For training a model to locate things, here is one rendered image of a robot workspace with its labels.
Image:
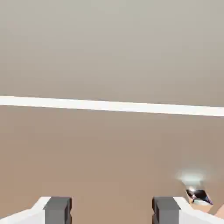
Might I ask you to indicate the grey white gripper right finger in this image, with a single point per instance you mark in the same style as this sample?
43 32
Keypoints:
166 211

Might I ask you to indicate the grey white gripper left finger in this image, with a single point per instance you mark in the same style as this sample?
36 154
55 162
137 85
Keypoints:
57 211

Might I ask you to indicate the tan cabinet door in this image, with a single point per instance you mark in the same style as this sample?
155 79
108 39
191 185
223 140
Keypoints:
112 49
108 154

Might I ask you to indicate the white cabinet with tan doors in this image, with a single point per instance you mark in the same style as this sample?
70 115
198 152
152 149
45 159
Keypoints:
112 106

